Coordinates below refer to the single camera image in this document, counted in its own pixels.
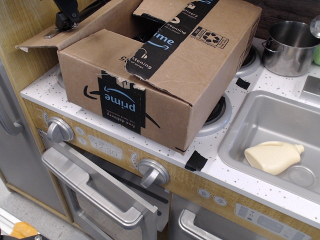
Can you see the orange object on floor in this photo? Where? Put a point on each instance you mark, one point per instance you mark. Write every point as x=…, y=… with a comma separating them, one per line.
x=23, y=230

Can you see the right silver stove knob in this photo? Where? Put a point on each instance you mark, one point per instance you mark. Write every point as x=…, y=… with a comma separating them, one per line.
x=152, y=173

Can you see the cream plastic detergent bottle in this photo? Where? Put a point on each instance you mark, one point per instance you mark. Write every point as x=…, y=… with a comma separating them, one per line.
x=274, y=157

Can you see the brown cardboard prime box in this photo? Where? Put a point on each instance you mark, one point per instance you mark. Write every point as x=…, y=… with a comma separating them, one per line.
x=155, y=67

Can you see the black tape piece front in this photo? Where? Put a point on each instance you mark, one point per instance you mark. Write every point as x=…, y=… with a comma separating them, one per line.
x=196, y=162

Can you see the silver oven door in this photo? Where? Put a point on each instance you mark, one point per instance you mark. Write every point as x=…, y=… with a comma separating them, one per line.
x=100, y=204

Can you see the clear round faucet knob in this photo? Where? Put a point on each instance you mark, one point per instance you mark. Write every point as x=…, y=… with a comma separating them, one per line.
x=315, y=27

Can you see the silver dishwasher door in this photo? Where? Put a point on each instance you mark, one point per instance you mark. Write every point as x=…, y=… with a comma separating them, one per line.
x=189, y=221

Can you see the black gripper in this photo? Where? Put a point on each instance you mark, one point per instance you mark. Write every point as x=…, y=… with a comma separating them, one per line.
x=66, y=19

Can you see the stainless steel pot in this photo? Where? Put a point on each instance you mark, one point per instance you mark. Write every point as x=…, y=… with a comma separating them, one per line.
x=289, y=48

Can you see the front grey stove burner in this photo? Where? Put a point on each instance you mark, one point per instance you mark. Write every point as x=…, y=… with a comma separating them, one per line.
x=218, y=118

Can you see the green object at edge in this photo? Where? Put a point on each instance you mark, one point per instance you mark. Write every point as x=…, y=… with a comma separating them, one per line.
x=316, y=55

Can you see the rear grey stove burner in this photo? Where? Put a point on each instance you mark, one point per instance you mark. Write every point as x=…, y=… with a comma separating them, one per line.
x=250, y=64

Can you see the left silver stove knob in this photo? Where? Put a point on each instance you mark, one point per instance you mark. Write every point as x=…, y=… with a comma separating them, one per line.
x=59, y=131

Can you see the silver toy fridge door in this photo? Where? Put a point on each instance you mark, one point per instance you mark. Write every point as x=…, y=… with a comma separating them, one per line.
x=21, y=167

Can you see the silver stove knob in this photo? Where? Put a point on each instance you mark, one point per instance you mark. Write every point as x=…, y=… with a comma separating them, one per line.
x=152, y=173
x=59, y=131

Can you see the black tape piece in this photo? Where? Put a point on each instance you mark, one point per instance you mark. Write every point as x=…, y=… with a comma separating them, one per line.
x=242, y=83
x=196, y=162

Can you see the silver toy sink basin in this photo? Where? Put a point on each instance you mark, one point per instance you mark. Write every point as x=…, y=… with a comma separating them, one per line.
x=265, y=117

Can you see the black tape piece rear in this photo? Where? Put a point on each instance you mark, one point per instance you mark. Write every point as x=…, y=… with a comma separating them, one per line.
x=242, y=83

